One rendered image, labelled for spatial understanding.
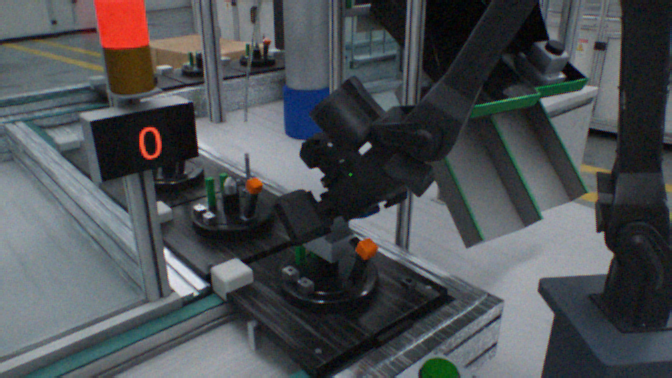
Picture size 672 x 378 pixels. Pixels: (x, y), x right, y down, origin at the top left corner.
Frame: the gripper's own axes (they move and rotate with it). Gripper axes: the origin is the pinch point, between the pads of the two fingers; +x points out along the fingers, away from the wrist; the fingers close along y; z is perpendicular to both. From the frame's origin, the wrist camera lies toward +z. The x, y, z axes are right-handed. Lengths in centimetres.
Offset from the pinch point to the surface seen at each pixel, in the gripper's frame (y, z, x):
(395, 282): -7.4, -12.4, 3.2
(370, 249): 0.4, -7.1, -5.5
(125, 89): 20.4, 20.2, -5.8
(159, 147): 17.8, 14.5, -1.3
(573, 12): -164, 41, 33
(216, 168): -10, 25, 43
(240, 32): -327, 325, 454
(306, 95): -55, 44, 60
